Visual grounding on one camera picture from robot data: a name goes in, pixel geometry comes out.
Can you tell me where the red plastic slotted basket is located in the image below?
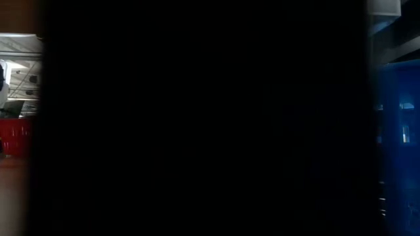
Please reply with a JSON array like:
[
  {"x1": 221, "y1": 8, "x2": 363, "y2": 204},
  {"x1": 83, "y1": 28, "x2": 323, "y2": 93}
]
[{"x1": 0, "y1": 117, "x2": 35, "y2": 157}]

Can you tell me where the black shelf side panel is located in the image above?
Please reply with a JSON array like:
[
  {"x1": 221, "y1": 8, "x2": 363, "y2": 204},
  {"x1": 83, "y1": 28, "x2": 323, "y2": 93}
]
[{"x1": 28, "y1": 0, "x2": 378, "y2": 236}]

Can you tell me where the blue plastic slotted basket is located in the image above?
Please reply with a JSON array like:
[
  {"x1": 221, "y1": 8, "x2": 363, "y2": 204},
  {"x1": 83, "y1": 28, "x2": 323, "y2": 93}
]
[{"x1": 370, "y1": 60, "x2": 420, "y2": 236}]

